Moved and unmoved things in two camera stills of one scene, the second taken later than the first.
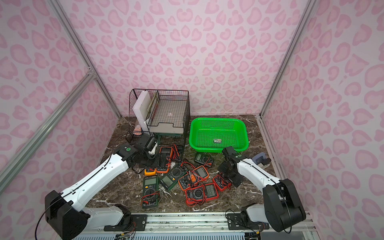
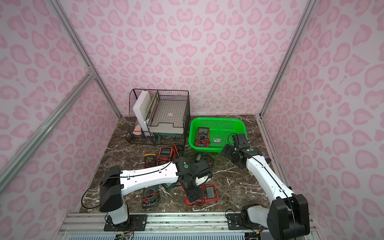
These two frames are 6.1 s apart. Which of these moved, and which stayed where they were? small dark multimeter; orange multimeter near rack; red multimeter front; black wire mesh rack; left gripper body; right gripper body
Moved: right gripper body; left gripper body
Stayed: black wire mesh rack; orange multimeter near rack; red multimeter front; small dark multimeter
